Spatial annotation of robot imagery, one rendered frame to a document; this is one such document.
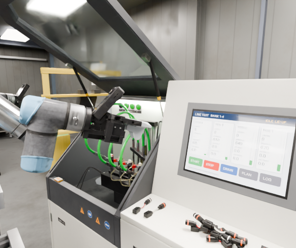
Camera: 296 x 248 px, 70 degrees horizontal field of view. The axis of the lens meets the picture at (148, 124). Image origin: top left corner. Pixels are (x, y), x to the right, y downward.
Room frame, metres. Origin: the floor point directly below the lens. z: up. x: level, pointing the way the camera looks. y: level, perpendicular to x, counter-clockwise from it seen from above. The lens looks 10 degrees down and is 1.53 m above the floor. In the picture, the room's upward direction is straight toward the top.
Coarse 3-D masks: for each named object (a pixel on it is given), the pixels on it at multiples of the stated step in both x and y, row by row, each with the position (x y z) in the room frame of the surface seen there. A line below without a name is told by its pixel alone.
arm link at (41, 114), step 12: (36, 96) 0.54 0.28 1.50; (24, 108) 0.50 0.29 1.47; (36, 108) 0.51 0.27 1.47; (48, 108) 0.53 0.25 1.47; (60, 108) 0.54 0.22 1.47; (24, 120) 0.51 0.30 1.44; (36, 120) 0.51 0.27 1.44; (48, 120) 0.52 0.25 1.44; (60, 120) 0.53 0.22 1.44; (48, 132) 0.52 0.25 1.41
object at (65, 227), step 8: (56, 208) 1.22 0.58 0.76; (56, 216) 1.23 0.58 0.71; (64, 216) 1.16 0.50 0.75; (72, 216) 1.11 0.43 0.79; (56, 224) 1.23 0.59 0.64; (64, 224) 1.16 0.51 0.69; (72, 224) 1.10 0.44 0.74; (80, 224) 1.05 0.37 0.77; (56, 232) 1.24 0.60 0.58; (64, 232) 1.17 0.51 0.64; (72, 232) 1.11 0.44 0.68; (80, 232) 1.05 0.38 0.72; (88, 232) 1.00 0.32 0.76; (56, 240) 1.24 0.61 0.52; (64, 240) 1.17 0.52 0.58; (72, 240) 1.11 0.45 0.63; (80, 240) 1.06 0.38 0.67; (88, 240) 1.01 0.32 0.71; (96, 240) 0.96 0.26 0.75; (104, 240) 0.92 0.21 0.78
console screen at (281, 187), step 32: (192, 128) 0.96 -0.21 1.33; (224, 128) 0.87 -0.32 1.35; (256, 128) 0.80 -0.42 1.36; (288, 128) 0.74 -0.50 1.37; (192, 160) 0.92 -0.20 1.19; (224, 160) 0.84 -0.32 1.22; (256, 160) 0.77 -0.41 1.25; (288, 160) 0.71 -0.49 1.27; (256, 192) 0.74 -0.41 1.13; (288, 192) 0.68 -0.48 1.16
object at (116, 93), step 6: (114, 90) 0.62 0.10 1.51; (120, 90) 0.61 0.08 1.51; (108, 96) 0.61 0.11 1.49; (114, 96) 0.61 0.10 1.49; (120, 96) 0.61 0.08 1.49; (102, 102) 0.61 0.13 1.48; (108, 102) 0.60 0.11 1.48; (114, 102) 0.60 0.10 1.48; (96, 108) 0.61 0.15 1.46; (102, 108) 0.59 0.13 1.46; (108, 108) 0.60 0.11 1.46; (96, 114) 0.58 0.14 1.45; (102, 114) 0.59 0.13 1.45
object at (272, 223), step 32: (192, 96) 1.01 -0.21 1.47; (224, 96) 0.92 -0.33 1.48; (256, 96) 0.84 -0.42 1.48; (288, 96) 0.77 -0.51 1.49; (160, 160) 1.03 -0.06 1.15; (160, 192) 0.98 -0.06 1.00; (192, 192) 0.89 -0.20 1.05; (224, 192) 0.81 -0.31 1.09; (128, 224) 0.81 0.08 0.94; (256, 224) 0.71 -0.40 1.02; (288, 224) 0.65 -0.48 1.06
